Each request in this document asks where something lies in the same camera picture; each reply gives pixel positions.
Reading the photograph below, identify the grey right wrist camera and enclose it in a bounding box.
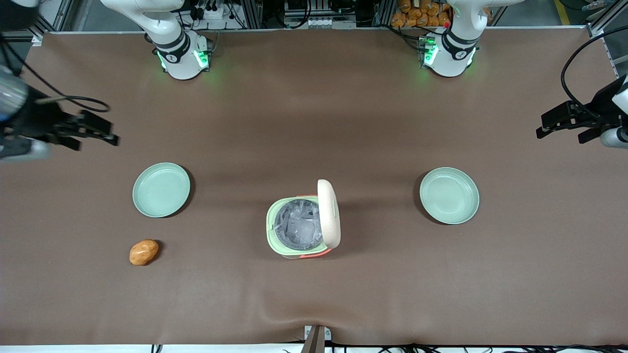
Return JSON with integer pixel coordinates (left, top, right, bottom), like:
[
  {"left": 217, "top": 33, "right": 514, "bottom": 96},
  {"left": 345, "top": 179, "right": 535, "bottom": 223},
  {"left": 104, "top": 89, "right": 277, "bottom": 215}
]
[{"left": 0, "top": 139, "right": 52, "bottom": 162}]

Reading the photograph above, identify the brown potato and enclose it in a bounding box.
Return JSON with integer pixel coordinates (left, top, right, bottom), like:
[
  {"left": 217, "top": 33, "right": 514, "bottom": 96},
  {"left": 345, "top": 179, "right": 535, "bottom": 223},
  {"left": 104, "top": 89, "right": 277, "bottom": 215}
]
[{"left": 129, "top": 239, "right": 160, "bottom": 266}]

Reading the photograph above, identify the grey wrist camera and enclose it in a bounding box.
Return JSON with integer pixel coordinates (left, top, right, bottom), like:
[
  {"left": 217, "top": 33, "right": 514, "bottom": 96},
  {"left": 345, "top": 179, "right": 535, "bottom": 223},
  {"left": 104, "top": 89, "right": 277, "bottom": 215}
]
[
  {"left": 600, "top": 126, "right": 628, "bottom": 150},
  {"left": 0, "top": 139, "right": 52, "bottom": 162}
]

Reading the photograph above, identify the bag of orange bread rolls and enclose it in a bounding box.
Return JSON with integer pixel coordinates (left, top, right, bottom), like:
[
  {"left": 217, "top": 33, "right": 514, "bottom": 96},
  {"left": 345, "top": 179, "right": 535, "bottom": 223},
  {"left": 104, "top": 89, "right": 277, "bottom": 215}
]
[{"left": 391, "top": 0, "right": 452, "bottom": 28}]

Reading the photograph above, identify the aluminium camera post with bracket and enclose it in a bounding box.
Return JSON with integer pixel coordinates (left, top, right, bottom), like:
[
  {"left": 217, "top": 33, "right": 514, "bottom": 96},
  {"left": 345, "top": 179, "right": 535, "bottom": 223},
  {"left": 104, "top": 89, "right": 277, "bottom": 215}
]
[{"left": 302, "top": 325, "right": 332, "bottom": 353}]

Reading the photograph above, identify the white power strip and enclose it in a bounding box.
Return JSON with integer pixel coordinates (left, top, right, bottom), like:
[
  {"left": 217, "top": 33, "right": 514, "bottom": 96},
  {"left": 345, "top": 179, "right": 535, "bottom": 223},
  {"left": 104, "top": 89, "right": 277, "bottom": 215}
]
[{"left": 194, "top": 0, "right": 231, "bottom": 20}]

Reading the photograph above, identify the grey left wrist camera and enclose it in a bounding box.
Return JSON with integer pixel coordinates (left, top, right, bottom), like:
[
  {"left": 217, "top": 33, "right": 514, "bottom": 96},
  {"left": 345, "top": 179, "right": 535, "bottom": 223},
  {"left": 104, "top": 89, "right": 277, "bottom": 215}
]
[{"left": 600, "top": 126, "right": 628, "bottom": 150}]

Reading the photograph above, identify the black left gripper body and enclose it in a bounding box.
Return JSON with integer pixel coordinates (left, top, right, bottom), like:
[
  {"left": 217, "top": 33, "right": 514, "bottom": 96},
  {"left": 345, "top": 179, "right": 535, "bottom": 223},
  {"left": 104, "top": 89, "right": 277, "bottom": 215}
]
[{"left": 586, "top": 76, "right": 628, "bottom": 129}]

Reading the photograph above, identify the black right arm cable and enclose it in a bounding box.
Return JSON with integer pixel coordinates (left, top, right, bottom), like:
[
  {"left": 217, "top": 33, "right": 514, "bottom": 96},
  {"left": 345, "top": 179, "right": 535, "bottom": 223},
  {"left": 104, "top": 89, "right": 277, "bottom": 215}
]
[{"left": 0, "top": 37, "right": 111, "bottom": 113}]

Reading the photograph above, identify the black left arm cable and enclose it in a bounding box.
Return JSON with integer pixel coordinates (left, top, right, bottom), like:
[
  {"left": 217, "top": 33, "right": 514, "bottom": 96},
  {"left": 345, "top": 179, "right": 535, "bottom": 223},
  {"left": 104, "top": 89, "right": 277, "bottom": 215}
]
[{"left": 561, "top": 27, "right": 628, "bottom": 123}]

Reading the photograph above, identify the aluminium frame rail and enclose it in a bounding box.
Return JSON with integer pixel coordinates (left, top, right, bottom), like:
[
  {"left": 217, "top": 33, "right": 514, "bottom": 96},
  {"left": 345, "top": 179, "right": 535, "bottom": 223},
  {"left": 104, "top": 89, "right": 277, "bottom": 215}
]
[
  {"left": 29, "top": 0, "right": 79, "bottom": 47},
  {"left": 586, "top": 0, "right": 628, "bottom": 38}
]

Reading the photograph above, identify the mint green round plate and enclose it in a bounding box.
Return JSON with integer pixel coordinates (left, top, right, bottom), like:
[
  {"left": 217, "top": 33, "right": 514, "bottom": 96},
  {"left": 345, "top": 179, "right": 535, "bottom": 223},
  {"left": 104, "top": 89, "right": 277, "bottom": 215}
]
[
  {"left": 419, "top": 167, "right": 480, "bottom": 225},
  {"left": 132, "top": 162, "right": 191, "bottom": 218}
]

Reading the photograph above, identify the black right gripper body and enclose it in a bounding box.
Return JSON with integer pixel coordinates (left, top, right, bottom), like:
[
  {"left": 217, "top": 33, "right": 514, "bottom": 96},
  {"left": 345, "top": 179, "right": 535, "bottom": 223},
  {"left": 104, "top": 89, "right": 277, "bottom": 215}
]
[{"left": 10, "top": 101, "right": 81, "bottom": 143}]

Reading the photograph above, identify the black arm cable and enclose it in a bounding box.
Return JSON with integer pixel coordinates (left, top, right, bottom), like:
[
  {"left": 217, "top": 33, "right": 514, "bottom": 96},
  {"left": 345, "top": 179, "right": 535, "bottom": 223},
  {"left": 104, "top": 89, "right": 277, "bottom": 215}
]
[
  {"left": 0, "top": 37, "right": 111, "bottom": 113},
  {"left": 561, "top": 27, "right": 628, "bottom": 123}
]

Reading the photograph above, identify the cream and green rice cooker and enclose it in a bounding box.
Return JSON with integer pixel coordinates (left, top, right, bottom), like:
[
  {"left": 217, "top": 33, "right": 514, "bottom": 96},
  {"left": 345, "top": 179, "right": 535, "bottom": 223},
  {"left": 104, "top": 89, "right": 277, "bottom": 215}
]
[{"left": 266, "top": 179, "right": 341, "bottom": 259}]

